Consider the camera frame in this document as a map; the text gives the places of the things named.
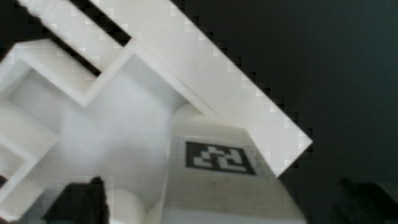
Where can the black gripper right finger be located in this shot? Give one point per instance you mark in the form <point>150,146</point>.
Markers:
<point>367,205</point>

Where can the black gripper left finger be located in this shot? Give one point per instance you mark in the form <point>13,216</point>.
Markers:
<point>81,207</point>

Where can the white tagged chair leg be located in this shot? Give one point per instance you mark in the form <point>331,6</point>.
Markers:
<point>223,190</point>

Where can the white chair seat part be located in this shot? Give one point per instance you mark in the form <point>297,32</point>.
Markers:
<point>93,87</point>

